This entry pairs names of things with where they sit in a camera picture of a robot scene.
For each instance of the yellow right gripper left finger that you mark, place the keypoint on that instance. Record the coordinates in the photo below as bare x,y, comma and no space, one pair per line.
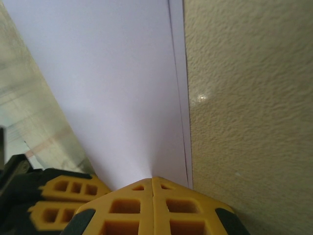
122,210

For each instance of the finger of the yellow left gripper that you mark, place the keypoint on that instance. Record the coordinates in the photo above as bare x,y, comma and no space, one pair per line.
97,186
36,215

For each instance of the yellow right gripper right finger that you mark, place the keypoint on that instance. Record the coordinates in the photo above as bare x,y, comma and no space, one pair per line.
185,210

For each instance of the purple paper sheet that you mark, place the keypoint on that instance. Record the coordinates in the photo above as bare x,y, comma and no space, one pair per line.
110,73

